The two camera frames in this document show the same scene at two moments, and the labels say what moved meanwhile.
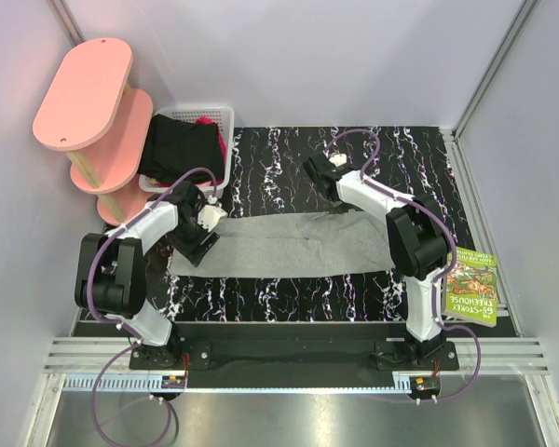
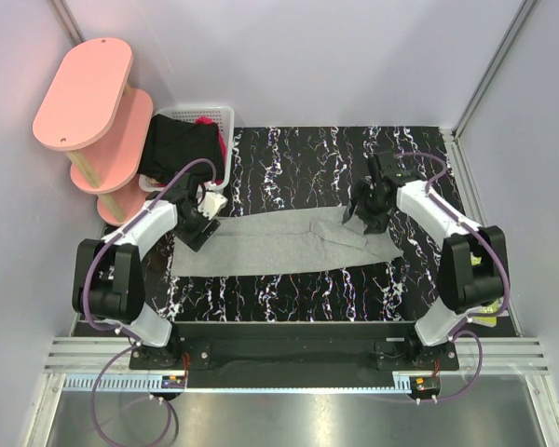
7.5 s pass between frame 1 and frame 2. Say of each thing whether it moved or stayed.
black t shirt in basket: stayed
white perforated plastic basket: stayed
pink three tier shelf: stayed
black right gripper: moved
